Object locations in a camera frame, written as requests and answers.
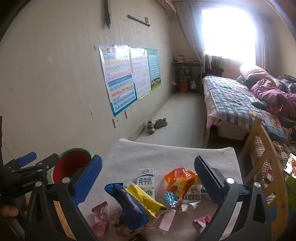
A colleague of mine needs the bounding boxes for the metal wall rail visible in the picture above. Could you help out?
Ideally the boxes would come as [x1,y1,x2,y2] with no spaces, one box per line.
[127,14,151,27]

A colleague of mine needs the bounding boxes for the wooden chair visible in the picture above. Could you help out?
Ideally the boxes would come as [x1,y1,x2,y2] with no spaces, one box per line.
[238,116,289,241]

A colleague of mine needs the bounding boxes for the beige paper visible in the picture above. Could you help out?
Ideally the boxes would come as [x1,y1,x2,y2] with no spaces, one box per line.
[109,208,123,225]

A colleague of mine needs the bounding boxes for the yellow torn cardboard box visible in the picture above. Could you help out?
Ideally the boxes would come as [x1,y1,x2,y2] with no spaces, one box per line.
[125,184,166,220]

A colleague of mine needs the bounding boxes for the sheer curtain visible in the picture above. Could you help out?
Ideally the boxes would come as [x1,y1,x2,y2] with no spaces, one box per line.
[172,1,206,77]
[254,14,287,77]

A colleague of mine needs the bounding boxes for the person's left hand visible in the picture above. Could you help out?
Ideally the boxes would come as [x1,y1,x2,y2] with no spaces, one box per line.
[0,198,29,217]

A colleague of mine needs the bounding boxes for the dark wall strip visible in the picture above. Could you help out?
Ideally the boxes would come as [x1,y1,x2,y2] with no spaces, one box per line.
[104,0,111,29]

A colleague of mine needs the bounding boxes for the red bucket with green rim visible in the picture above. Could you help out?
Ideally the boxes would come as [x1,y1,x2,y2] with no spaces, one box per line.
[50,148,95,186]

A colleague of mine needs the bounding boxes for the dark pink snack wrapper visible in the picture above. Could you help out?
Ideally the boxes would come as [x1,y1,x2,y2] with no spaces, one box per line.
[192,215,213,234]

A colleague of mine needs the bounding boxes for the wall air conditioner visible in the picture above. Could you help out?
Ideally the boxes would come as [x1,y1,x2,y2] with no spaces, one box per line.
[154,0,176,14]

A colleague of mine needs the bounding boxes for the brown checked blanket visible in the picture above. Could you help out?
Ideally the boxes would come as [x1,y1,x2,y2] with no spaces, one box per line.
[251,137,296,200]

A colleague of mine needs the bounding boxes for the white towel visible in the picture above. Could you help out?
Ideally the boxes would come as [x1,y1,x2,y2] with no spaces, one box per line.
[79,138,243,241]

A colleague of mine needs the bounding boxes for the orange snack bag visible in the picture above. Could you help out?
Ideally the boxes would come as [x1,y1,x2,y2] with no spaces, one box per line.
[164,167,201,205]

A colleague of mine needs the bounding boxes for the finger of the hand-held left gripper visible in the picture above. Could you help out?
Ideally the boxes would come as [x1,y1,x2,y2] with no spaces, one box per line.
[3,151,37,173]
[23,153,60,178]

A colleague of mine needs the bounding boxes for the pale paper slip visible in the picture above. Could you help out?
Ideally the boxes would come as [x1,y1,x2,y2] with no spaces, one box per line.
[159,209,176,231]

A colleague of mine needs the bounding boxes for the white milk carton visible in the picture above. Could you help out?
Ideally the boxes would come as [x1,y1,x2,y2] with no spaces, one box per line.
[136,168,155,200]

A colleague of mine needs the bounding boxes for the white chart wall poster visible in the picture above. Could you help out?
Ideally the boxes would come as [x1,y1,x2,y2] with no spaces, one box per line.
[129,47,151,100]

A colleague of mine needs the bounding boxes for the dark hanging clothes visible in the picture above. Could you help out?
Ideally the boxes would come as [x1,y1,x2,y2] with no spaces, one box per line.
[205,55,224,76]

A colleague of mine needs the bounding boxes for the purple blanket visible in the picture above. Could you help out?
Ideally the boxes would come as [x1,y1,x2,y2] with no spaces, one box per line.
[251,79,296,118]

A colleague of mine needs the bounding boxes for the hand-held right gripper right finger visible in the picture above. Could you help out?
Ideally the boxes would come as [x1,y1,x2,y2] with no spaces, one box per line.
[194,155,273,241]

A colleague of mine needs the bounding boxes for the green wall poster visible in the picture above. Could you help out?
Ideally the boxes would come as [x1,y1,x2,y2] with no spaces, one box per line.
[147,48,162,91]

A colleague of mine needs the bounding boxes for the metal shelf rack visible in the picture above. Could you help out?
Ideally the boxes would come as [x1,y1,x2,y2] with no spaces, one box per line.
[171,61,203,94]

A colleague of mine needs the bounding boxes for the colourful children's book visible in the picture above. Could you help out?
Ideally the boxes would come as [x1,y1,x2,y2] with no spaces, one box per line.
[261,110,287,139]

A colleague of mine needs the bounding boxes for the grey printed snack bag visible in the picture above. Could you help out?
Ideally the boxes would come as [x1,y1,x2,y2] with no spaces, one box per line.
[183,177,203,204]

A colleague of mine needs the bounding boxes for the bright window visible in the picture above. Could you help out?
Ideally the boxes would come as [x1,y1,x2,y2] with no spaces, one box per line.
[201,5,258,64]

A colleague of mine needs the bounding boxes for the blue snack wrapper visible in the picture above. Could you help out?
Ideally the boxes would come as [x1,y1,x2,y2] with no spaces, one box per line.
[105,183,149,230]

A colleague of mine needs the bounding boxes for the pink bed sheet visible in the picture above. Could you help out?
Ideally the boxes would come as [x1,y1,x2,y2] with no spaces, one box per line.
[203,90,220,129]

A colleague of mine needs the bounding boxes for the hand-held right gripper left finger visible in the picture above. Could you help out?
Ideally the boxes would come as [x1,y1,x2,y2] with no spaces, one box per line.
[24,155,102,241]

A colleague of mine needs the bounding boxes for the pink pillow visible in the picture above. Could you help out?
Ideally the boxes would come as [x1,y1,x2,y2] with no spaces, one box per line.
[239,64,275,81]

